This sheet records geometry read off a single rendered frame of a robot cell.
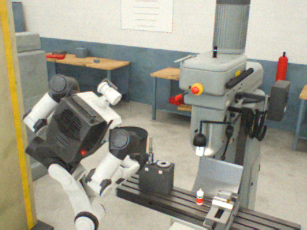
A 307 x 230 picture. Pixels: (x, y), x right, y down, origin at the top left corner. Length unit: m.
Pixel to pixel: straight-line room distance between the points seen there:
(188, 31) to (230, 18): 4.54
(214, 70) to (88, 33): 6.29
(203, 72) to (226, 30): 0.42
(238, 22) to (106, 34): 5.67
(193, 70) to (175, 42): 4.96
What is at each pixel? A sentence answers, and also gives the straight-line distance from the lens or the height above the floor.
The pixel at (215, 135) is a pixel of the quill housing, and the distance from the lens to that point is 1.94.
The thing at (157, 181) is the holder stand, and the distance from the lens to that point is 2.32.
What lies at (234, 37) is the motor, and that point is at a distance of 2.05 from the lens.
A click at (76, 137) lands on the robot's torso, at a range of 1.59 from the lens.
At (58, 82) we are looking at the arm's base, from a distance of 1.73.
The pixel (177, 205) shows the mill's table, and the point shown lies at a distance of 2.26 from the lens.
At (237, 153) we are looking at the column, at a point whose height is 1.17.
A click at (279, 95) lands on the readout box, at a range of 2.08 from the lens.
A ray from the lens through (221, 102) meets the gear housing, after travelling 1.82.
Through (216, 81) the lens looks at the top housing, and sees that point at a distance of 1.70.
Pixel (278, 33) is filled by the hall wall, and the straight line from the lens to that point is 6.09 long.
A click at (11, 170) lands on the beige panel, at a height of 0.73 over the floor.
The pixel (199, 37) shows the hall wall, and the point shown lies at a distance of 6.48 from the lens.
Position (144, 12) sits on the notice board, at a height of 1.88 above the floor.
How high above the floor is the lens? 2.20
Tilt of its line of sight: 20 degrees down
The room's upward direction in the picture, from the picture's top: 1 degrees clockwise
